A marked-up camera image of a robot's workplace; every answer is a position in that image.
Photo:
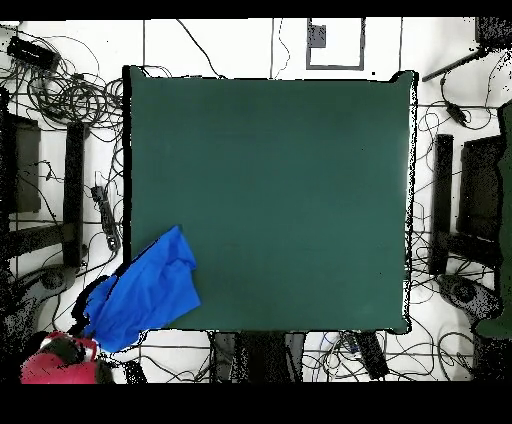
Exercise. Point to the blue printed shirt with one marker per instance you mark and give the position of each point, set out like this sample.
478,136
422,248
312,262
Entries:
148,288

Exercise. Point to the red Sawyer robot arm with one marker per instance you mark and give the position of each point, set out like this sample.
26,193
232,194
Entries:
52,370

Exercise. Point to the dark flat panel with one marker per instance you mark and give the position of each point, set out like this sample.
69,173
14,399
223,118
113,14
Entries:
480,188
26,168

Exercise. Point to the black round stand base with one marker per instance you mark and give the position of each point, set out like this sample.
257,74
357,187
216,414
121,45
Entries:
54,279
466,294

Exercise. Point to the black power strip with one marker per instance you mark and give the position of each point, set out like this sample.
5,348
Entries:
372,356
106,216

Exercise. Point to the black upright bar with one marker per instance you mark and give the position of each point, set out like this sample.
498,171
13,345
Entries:
443,180
74,192

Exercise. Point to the dark green table cloth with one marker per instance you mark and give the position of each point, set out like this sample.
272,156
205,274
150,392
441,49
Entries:
280,180

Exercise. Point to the black electronics box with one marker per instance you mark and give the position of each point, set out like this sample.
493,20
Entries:
32,52

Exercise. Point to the small grey square plate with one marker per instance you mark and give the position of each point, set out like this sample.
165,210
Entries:
317,36

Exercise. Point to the black power adapter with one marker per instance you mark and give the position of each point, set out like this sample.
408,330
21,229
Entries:
456,113

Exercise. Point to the black slanted rod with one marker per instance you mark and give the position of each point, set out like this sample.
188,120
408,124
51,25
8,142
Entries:
452,68

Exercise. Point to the black corner equipment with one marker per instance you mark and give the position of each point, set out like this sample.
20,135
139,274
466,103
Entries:
494,32

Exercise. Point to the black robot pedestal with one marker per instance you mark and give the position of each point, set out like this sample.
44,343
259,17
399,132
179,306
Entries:
260,356

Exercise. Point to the grey rectangular floor frame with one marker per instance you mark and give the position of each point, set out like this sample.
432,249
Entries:
362,44

